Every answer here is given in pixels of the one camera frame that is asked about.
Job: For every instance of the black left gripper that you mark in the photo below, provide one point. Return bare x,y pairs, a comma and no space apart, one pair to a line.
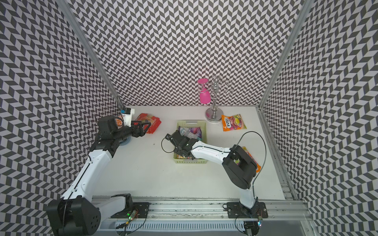
141,132

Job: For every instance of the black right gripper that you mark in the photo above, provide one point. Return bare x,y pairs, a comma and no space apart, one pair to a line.
178,151

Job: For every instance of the purple candy bag back side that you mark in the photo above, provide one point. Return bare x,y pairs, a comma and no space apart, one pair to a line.
191,132

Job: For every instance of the orange fox's candy bag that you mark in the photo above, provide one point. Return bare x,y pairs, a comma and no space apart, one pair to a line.
258,166
232,123

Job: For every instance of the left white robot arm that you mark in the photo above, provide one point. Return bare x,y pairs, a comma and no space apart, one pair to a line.
74,213

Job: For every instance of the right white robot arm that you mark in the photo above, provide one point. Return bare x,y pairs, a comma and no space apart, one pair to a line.
238,165

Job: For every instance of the green perforated plastic basket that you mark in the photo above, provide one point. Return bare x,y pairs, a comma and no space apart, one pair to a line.
192,123

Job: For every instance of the red cocoaland candy bag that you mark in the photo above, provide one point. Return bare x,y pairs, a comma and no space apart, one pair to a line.
148,118

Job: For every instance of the blue small bowl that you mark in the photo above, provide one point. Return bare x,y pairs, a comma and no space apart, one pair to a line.
125,142

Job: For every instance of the chrome glass holder stand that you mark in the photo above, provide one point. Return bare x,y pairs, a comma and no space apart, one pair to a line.
217,86

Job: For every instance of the pink plastic wine glass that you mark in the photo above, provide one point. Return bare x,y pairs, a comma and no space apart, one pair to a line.
205,97

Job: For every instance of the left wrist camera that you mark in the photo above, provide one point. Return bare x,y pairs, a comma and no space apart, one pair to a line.
127,114

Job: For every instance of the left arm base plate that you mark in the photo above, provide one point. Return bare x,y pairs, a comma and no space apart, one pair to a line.
142,209

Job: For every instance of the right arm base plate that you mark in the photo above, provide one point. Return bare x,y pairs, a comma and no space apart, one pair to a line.
236,209

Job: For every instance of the aluminium frame post left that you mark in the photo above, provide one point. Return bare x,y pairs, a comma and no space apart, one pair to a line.
67,12

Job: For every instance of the aluminium frame post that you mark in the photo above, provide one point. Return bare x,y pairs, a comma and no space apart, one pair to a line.
302,16
67,12

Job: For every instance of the aluminium front rail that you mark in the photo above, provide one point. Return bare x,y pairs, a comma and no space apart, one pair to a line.
200,215

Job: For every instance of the aluminium frame post right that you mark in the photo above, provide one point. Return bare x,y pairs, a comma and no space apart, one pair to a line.
302,16

